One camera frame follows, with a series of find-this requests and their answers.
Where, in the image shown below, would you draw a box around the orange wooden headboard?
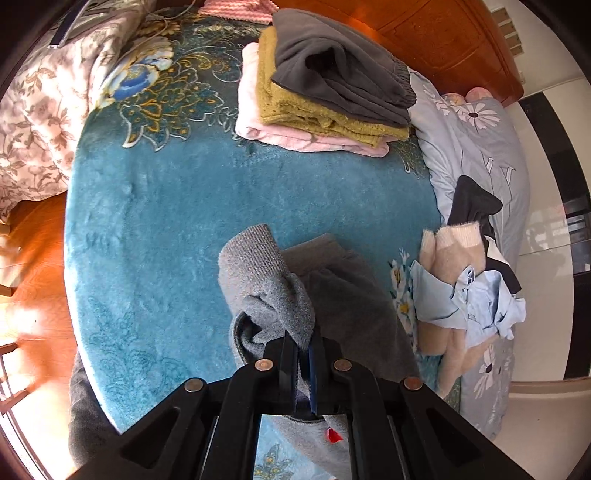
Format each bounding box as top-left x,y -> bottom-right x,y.
272,0 -> 525,108

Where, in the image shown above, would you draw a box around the teal floral blanket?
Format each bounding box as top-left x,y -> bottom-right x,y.
65,7 -> 462,480

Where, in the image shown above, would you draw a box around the beige fuzzy sweater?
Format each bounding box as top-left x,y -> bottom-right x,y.
417,220 -> 502,400

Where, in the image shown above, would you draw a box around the folded pink garment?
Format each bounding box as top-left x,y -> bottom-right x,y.
235,42 -> 390,158

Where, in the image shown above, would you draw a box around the black garment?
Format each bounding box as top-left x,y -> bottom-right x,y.
448,175 -> 522,294

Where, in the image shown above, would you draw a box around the grey sweatshirt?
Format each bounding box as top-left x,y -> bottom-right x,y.
68,224 -> 421,480

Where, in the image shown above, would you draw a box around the pink striped cloth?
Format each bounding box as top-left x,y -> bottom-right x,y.
199,0 -> 278,25

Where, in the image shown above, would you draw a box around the white cable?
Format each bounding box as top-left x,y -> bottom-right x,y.
143,0 -> 204,38

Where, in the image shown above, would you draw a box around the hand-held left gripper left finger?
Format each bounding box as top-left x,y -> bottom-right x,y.
92,339 -> 302,480

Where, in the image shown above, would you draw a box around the blue floral duvet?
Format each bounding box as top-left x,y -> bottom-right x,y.
406,69 -> 532,439

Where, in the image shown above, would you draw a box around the grey flat device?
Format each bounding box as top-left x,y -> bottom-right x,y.
48,0 -> 109,49

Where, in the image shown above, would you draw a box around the wooden chair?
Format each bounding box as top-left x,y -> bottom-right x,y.
0,281 -> 33,416

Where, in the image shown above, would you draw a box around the folded olive knit sweater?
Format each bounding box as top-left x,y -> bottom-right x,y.
256,28 -> 411,147

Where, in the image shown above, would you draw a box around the white wardrobe with black stripe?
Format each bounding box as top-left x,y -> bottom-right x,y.
503,76 -> 591,384

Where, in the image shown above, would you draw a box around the brown floral quilt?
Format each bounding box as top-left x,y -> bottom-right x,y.
0,0 -> 158,222

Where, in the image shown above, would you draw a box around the folded grey pants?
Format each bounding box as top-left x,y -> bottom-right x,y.
271,8 -> 419,129

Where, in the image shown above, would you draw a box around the light blue shirt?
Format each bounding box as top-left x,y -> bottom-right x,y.
410,260 -> 527,341

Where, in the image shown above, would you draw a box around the pink pillow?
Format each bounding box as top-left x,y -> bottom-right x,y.
441,88 -> 490,104

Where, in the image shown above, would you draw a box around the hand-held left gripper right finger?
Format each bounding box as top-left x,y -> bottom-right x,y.
307,337 -> 536,480

